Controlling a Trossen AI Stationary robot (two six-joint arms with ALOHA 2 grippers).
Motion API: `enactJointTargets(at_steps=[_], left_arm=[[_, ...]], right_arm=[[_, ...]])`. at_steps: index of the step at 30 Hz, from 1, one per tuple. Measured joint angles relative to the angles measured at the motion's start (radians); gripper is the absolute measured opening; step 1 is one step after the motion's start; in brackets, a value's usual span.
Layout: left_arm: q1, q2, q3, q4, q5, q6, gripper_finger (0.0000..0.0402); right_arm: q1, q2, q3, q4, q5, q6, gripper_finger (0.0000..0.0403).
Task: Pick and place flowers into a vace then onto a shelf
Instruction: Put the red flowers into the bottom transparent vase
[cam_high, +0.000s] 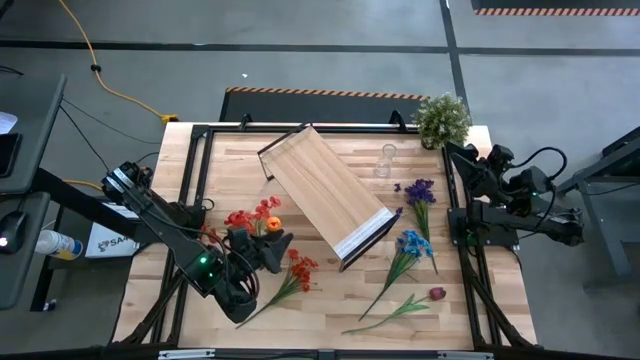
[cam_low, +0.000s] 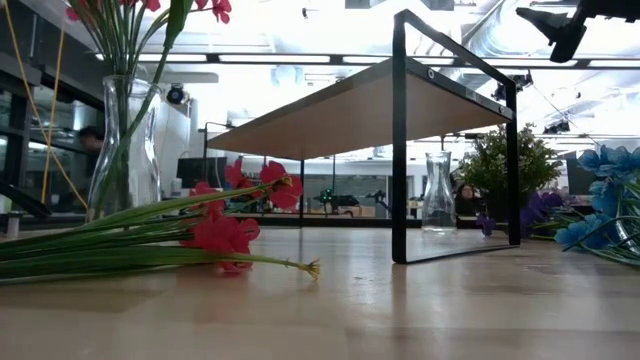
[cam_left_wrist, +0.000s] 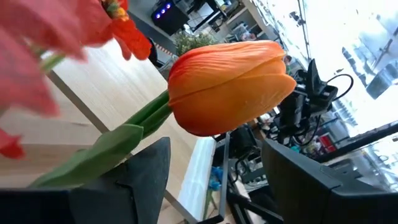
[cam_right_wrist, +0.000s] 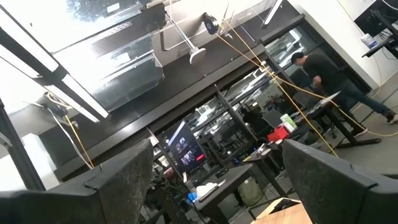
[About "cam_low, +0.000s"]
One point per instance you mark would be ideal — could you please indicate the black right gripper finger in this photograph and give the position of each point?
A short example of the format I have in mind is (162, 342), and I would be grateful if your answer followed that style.
(545, 25)
(570, 45)

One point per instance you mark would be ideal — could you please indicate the green potted plant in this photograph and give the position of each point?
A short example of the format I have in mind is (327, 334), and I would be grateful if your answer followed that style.
(505, 165)

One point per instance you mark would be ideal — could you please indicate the blue artificial flower bunch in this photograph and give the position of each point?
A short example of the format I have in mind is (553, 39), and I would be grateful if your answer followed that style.
(607, 197)

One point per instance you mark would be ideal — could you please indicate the black aluminium table frame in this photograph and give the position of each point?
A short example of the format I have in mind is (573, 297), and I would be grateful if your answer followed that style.
(350, 220)

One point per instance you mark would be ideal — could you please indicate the white cup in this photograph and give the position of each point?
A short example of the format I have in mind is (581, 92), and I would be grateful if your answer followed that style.
(176, 188)

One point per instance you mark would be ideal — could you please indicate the red-orange artificial flower bunch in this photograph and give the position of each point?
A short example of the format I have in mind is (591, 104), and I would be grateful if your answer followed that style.
(220, 235)

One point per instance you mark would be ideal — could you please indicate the black computer monitor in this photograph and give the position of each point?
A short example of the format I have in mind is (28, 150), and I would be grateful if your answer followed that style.
(200, 172)

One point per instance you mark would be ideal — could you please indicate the clear glass vase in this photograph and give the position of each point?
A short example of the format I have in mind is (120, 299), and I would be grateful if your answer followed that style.
(145, 160)
(438, 200)

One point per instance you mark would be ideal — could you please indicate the small black round camera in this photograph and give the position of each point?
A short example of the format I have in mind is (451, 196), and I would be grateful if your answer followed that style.
(175, 94)

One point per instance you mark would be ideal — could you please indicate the person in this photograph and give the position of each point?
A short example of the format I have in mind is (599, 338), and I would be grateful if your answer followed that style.
(467, 197)
(91, 140)

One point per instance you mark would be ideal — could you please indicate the long white light strip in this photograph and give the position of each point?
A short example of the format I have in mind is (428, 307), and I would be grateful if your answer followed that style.
(275, 58)

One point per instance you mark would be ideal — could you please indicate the black robot arm, green light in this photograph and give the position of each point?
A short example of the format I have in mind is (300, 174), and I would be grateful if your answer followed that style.
(340, 201)

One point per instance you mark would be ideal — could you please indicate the small grey metal post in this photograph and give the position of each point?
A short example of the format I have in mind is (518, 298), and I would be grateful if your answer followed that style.
(13, 225)

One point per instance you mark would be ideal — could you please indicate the wooden shelf with black frame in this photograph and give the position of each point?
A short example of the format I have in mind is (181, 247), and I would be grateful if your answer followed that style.
(360, 120)

